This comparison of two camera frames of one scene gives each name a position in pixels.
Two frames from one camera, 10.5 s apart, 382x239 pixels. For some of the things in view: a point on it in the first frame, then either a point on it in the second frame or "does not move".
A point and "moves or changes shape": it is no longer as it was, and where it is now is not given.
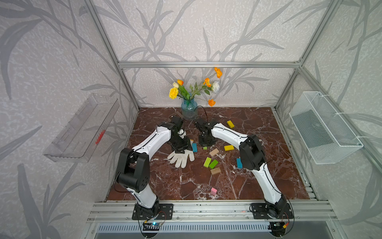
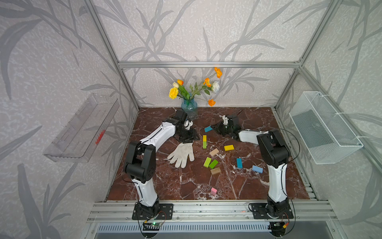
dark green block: x=213 y=164 does not move
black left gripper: x=186 y=145 to x=191 y=137
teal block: x=194 y=146 moves or changes shape
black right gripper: x=210 y=143 to x=218 y=126
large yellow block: x=229 y=148 does not move
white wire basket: x=327 y=138 does not move
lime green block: x=207 y=162 does not move
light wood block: x=214 y=152 does not move
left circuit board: x=154 y=226 does not move
